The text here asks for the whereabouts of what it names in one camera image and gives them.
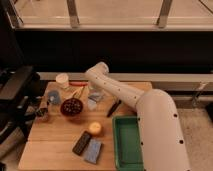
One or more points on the light blue towel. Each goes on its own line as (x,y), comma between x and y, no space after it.
(93,99)

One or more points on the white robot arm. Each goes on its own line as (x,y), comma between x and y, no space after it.
(163,144)

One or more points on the yellow utensil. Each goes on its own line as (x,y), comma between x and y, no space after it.
(78,93)

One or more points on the red marker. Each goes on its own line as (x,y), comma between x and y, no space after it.
(78,83)

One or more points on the dark red bowl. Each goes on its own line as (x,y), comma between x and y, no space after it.
(71,107)

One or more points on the yellow round fruit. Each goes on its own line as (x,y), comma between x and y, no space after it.
(95,128)

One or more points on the white cup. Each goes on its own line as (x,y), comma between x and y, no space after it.
(63,80)

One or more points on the blue sponge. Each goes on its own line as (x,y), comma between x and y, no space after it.
(93,151)

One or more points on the green plastic tray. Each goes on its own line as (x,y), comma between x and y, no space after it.
(127,144)

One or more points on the black rectangular block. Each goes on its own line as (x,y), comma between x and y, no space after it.
(82,143)

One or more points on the small dark cup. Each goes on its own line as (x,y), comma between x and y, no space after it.
(42,115)

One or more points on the black equipment at left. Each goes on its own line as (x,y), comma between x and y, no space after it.
(16,94)

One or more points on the black handled tool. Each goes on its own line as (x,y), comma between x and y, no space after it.
(113,108)

